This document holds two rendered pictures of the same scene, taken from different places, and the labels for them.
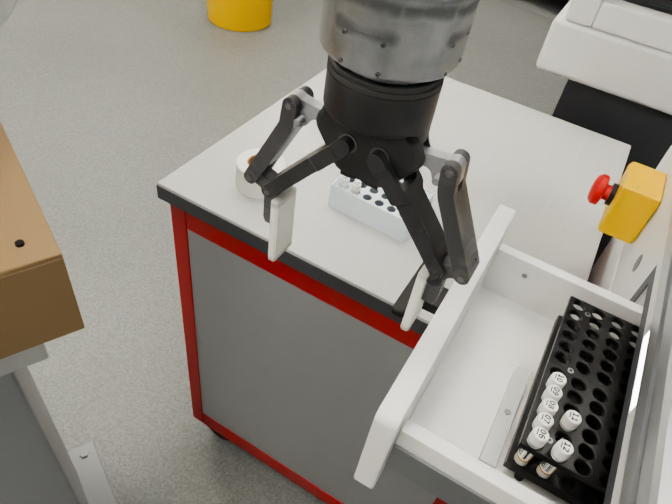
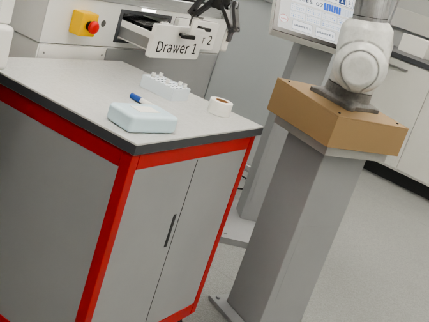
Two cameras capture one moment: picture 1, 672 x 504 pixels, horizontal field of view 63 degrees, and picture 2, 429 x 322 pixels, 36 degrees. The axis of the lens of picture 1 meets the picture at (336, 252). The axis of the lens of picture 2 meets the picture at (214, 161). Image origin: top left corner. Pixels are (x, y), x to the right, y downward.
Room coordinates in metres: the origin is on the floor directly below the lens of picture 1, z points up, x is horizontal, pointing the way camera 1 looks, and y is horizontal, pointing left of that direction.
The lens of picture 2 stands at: (2.54, 0.30, 1.21)
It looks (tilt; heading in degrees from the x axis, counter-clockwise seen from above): 17 degrees down; 184
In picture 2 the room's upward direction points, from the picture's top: 18 degrees clockwise
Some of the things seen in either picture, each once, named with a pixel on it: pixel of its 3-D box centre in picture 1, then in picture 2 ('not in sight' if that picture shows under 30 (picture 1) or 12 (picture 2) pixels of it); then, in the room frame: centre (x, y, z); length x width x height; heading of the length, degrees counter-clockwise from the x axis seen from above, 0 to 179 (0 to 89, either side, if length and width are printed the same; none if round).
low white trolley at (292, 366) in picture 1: (383, 308); (94, 213); (0.77, -0.12, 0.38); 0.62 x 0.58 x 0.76; 157
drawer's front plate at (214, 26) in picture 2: not in sight; (195, 34); (-0.02, -0.11, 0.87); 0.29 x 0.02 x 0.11; 157
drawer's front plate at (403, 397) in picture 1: (443, 329); (176, 42); (0.33, -0.11, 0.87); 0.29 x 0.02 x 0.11; 157
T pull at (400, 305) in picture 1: (425, 294); (185, 36); (0.34, -0.09, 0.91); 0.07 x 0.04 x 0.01; 157
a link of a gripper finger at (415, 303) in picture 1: (419, 292); (193, 27); (0.31, -0.07, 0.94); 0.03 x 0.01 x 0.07; 157
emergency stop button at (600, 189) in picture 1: (603, 191); (92, 27); (0.60, -0.32, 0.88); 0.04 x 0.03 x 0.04; 157
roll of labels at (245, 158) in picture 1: (260, 173); (219, 107); (0.63, 0.13, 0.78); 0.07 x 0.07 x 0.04
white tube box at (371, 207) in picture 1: (381, 198); (165, 87); (0.62, -0.05, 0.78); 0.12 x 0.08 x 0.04; 65
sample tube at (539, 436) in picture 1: (529, 448); not in sight; (0.22, -0.17, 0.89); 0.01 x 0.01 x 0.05
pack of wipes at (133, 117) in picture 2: not in sight; (142, 117); (1.03, -0.01, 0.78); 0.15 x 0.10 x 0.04; 145
